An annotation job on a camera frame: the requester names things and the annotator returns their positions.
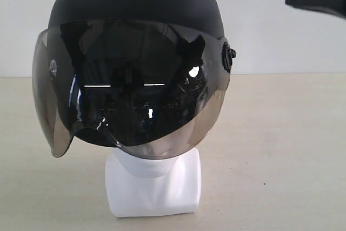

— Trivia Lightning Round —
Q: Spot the white mannequin head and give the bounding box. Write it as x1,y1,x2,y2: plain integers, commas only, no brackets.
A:
105,148,202,218

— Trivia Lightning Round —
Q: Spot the black helmet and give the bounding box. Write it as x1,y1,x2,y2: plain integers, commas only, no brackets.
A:
32,0,236,160

